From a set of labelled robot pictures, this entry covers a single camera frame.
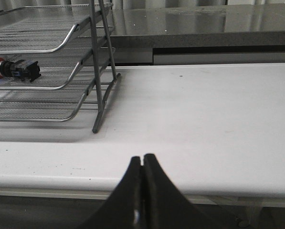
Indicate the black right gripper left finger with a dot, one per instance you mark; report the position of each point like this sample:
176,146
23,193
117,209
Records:
122,209

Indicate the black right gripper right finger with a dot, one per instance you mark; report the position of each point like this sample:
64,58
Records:
167,208

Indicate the red push button switch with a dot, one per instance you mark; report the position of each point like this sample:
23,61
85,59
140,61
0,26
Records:
22,69

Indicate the silver mesh tray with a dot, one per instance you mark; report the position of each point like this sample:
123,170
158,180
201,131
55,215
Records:
44,106
69,66
42,29

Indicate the white table leg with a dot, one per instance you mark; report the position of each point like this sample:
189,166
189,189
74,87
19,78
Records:
248,215

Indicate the grey stone counter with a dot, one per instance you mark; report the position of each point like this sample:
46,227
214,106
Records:
188,34

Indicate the silver metal rack frame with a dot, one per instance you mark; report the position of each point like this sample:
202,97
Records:
100,39

